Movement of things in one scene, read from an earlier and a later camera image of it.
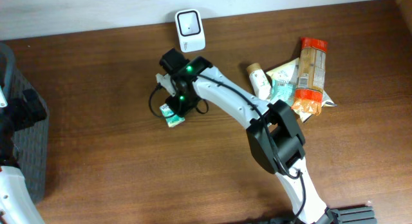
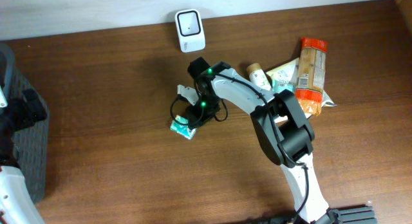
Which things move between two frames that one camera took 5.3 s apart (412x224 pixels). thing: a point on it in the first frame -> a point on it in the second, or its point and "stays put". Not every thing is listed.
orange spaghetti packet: (311, 76) stays put
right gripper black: (181, 108) -> (196, 118)
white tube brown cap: (261, 83) stays put
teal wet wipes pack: (282, 90) stays put
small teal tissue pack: (172, 120) -> (184, 130)
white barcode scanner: (190, 30) stays put
